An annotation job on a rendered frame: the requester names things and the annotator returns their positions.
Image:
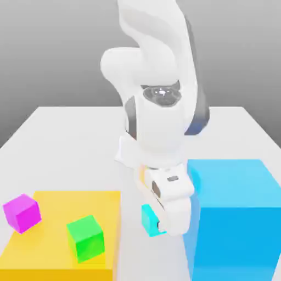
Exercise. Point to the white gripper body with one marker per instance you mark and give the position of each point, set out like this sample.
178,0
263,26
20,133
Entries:
175,215

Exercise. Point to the small cyan cube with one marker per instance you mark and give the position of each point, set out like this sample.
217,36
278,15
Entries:
148,219

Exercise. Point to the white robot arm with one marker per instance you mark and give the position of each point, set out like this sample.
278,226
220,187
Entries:
158,123

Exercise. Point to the small green cube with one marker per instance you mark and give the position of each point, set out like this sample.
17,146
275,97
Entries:
87,241

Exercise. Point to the small magenta cube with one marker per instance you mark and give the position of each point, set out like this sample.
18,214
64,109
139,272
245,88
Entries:
22,215

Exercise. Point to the large blue box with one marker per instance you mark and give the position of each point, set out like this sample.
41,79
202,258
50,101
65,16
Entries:
237,230

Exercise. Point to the large yellow box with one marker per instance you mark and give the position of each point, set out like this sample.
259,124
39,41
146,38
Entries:
54,259

